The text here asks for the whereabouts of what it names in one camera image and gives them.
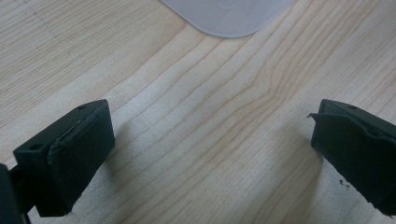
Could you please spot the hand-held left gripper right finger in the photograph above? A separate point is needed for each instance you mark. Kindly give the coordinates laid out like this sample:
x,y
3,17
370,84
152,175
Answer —
x,y
358,155

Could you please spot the clear plastic tiered storage box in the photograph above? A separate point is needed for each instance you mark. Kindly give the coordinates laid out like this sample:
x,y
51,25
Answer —
x,y
227,18

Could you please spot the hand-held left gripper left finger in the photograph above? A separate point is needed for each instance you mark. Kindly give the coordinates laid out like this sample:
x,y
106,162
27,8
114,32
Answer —
x,y
74,161

